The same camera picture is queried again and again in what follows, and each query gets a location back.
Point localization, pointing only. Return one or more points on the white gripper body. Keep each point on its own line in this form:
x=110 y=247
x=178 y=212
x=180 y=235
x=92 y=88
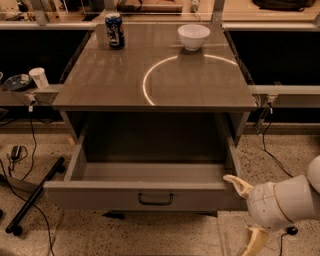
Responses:
x=264 y=204

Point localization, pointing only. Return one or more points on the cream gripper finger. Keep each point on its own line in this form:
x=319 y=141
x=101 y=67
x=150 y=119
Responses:
x=242 y=187
x=256 y=239

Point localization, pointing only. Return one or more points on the grey top drawer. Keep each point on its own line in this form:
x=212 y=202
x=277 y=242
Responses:
x=163 y=162

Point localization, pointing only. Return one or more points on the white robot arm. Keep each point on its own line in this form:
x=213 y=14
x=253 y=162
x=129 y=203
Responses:
x=299 y=197

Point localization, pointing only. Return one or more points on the grey drawer cabinet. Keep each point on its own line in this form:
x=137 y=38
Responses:
x=154 y=73

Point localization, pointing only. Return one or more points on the black power adapter right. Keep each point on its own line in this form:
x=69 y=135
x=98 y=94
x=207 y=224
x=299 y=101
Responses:
x=292 y=230

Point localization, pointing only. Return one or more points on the black power adapter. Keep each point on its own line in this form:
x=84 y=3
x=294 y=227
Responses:
x=15 y=152
x=292 y=230

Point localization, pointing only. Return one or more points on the white ceramic bowl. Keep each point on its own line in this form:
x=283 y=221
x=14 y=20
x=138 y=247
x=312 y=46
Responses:
x=193 y=36

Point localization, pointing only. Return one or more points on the black bag on shelf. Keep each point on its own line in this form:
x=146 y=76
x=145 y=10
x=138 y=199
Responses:
x=284 y=5

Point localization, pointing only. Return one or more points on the blue soda can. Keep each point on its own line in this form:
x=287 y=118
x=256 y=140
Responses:
x=115 y=31

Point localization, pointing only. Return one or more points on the black power adapter left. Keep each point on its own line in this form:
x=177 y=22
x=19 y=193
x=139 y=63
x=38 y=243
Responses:
x=15 y=152

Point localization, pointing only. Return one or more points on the black wheeled stand leg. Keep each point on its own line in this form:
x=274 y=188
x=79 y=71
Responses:
x=14 y=226

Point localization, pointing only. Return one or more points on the white paper cup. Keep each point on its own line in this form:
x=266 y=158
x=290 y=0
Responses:
x=39 y=77

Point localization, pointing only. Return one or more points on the dark blue plate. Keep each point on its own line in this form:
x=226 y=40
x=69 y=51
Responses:
x=18 y=82

